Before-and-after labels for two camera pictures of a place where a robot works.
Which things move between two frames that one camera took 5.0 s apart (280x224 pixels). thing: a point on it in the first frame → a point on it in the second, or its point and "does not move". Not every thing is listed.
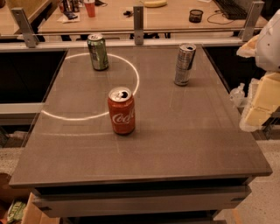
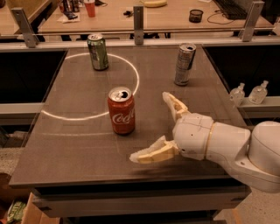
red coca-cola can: (122, 103) does not move
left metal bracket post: (30, 37) does not move
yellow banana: (156, 3) does not move
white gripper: (269, 46) → (192, 135)
